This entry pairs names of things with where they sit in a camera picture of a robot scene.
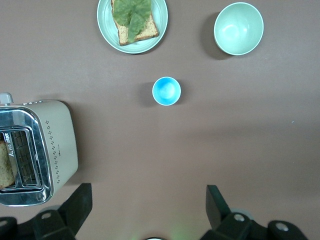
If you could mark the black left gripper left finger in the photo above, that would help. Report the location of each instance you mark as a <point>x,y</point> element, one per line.
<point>75,212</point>

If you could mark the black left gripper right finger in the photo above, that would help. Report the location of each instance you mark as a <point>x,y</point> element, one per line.
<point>220,215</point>

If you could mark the light blue plastic cup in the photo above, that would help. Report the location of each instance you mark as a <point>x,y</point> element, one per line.
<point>166,91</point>

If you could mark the beige and chrome toaster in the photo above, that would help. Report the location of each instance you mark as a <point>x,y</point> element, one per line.
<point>60,130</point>

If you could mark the brown bread slice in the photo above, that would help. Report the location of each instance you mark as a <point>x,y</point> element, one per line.
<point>5,165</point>

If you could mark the pale green round plate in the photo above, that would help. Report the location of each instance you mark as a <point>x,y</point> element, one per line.
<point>107,32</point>

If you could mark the pale green bowl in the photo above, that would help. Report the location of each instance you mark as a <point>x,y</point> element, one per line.
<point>237,27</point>

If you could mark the brown toast slice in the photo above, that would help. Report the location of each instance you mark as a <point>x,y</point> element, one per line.
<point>148,28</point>

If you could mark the green lettuce leaf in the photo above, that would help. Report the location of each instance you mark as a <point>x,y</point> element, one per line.
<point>130,12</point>

